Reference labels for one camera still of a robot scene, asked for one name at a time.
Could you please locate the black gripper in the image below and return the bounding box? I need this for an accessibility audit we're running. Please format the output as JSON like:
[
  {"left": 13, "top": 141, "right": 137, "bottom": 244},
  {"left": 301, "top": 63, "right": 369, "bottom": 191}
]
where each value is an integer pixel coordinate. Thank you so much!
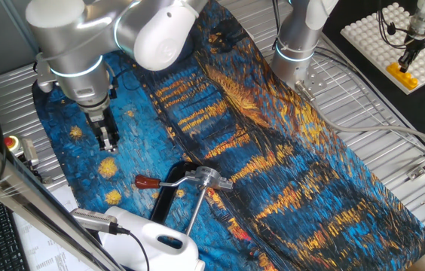
[{"left": 83, "top": 105, "right": 120, "bottom": 153}]

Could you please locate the black slim gripper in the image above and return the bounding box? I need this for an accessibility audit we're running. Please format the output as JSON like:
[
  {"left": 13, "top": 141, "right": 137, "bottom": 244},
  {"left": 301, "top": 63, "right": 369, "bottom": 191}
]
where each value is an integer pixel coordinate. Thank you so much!
[{"left": 397, "top": 36, "right": 425, "bottom": 75}]

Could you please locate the chrome lever with brown handle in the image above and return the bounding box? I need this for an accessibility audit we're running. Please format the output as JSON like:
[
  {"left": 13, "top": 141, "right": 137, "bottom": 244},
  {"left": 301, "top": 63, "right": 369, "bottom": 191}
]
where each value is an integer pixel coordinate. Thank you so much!
[{"left": 134, "top": 174, "right": 198, "bottom": 190}]

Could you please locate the silver ratchet clamp head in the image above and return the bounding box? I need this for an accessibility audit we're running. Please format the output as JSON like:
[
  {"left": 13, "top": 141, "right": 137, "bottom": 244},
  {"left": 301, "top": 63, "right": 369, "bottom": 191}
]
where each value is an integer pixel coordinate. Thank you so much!
[{"left": 185, "top": 166, "right": 234, "bottom": 193}]

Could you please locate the metal lever with red knob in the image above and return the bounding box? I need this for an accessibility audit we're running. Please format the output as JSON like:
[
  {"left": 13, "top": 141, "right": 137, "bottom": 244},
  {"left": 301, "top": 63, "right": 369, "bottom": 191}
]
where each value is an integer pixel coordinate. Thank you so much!
[{"left": 149, "top": 160, "right": 202, "bottom": 225}]

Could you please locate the yellow toy brick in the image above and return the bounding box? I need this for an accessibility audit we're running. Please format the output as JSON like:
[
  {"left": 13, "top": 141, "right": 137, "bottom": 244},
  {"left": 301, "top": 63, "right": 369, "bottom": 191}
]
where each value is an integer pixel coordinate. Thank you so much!
[{"left": 385, "top": 62, "right": 420, "bottom": 91}]

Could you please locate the white studded brick baseplate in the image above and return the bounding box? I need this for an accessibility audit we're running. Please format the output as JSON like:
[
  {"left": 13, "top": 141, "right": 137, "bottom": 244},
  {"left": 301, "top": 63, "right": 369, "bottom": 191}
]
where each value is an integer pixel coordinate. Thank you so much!
[{"left": 339, "top": 2, "right": 425, "bottom": 95}]

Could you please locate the red emergency stop button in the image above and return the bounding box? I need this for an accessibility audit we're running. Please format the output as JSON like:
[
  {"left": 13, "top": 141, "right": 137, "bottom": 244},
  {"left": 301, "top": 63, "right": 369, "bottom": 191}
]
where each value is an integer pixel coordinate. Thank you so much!
[{"left": 3, "top": 135, "right": 42, "bottom": 170}]

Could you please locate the white plastic jug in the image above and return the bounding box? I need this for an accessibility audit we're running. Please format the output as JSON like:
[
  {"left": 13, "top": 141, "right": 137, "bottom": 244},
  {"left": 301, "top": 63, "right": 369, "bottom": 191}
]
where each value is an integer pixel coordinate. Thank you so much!
[{"left": 98, "top": 206, "right": 206, "bottom": 271}]

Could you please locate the threaded silver clamp rod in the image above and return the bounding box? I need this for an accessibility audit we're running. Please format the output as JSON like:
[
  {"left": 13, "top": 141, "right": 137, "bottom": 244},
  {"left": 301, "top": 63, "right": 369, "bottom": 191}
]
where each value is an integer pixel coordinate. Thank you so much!
[{"left": 185, "top": 186, "right": 208, "bottom": 237}]

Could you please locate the printed white paper sheet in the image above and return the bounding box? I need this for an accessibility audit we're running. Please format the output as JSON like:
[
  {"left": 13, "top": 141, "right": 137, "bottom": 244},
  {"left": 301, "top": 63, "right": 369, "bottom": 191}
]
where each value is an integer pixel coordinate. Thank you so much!
[{"left": 12, "top": 184, "right": 102, "bottom": 271}]

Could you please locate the blue starry painting cloth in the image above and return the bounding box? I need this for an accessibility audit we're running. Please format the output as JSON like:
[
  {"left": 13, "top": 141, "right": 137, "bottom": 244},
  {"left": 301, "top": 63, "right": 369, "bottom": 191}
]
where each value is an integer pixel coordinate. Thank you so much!
[{"left": 31, "top": 0, "right": 425, "bottom": 271}]

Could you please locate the black cable connector block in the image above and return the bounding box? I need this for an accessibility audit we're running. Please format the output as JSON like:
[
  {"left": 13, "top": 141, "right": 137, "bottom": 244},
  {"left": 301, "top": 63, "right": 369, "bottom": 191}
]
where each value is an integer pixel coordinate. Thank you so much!
[{"left": 109, "top": 75, "right": 119, "bottom": 101}]

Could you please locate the silver ribbed camera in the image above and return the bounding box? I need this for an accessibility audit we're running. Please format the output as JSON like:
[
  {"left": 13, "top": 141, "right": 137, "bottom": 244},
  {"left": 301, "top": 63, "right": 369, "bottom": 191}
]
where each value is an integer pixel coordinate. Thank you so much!
[{"left": 69, "top": 208, "right": 119, "bottom": 235}]

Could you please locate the thick grey power cable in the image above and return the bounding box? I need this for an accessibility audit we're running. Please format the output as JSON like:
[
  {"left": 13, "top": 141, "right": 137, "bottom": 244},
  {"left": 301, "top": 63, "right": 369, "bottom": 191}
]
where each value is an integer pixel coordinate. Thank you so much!
[{"left": 295, "top": 81, "right": 425, "bottom": 166}]

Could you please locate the aluminium frame bar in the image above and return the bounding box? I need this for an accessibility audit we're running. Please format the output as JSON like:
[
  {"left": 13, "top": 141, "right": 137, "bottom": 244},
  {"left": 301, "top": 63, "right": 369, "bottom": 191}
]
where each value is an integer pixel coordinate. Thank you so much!
[{"left": 0, "top": 123, "right": 125, "bottom": 271}]

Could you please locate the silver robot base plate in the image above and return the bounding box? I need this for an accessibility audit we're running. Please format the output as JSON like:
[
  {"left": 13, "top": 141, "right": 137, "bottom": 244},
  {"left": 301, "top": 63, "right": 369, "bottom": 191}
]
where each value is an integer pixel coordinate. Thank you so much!
[{"left": 294, "top": 65, "right": 329, "bottom": 103}]

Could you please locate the black camera cable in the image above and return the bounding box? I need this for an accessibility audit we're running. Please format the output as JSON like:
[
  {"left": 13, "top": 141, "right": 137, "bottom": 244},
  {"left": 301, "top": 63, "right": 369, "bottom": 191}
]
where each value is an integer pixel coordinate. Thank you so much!
[{"left": 116, "top": 225, "right": 151, "bottom": 271}]

